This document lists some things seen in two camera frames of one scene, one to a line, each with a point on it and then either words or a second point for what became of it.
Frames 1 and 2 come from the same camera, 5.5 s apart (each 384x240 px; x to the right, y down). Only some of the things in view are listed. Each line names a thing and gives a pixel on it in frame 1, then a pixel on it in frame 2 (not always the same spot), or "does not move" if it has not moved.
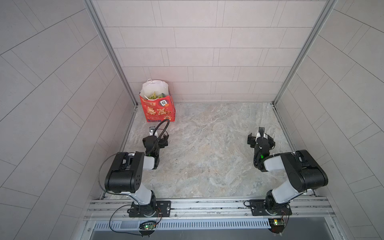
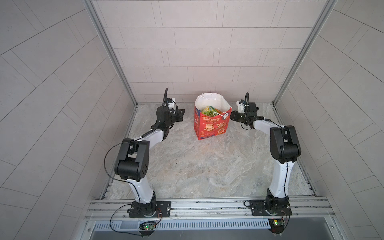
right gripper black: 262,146 -> 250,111
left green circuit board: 147,228 does not move
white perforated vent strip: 186,225 does not move
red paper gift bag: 158,103 -> 206,126
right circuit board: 277,225 does not move
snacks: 153,96 -> 211,111
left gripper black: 162,139 -> 176,113
